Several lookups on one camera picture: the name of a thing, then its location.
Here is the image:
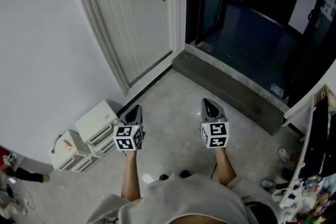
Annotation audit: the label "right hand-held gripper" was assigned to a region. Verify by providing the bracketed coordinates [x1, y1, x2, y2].
[201, 98, 230, 150]

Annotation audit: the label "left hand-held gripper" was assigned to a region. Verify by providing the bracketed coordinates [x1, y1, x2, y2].
[113, 104, 144, 152]

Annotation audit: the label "person's right forearm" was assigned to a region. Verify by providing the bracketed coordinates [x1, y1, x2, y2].
[214, 147, 237, 187]

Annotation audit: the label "person's left forearm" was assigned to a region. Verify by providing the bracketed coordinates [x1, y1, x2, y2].
[120, 149, 142, 202]

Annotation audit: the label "white door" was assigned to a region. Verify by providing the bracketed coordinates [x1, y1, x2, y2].
[82, 0, 174, 86]

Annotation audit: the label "white appliance box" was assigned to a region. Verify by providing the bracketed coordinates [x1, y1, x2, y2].
[88, 135, 118, 157]
[74, 100, 121, 144]

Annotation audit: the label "white paper scrap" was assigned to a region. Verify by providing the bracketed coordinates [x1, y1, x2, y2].
[141, 173, 155, 185]

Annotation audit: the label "grey concrete step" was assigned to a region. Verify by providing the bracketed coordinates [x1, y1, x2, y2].
[172, 49, 290, 136]

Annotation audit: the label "white box with brown mark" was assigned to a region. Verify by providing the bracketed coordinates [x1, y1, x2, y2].
[48, 129, 92, 172]

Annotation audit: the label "person's light grey shirt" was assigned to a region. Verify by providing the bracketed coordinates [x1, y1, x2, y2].
[86, 172, 279, 224]

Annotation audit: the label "clear plastic bag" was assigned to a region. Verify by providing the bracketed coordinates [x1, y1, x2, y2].
[198, 41, 214, 52]
[269, 82, 285, 98]

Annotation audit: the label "white table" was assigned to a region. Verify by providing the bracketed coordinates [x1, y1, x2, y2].
[278, 83, 336, 218]

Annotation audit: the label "black clothes bundle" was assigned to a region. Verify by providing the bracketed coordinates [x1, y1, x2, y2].
[298, 96, 336, 179]

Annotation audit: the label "yellow cardboard box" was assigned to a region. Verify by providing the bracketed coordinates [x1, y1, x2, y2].
[313, 84, 336, 113]

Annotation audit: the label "colourful clutter pile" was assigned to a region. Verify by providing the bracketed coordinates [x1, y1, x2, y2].
[288, 175, 336, 224]

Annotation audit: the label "red item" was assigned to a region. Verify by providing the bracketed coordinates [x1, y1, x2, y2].
[0, 146, 13, 166]

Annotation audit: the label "black plug cable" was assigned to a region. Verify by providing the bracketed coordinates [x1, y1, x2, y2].
[50, 134, 63, 154]

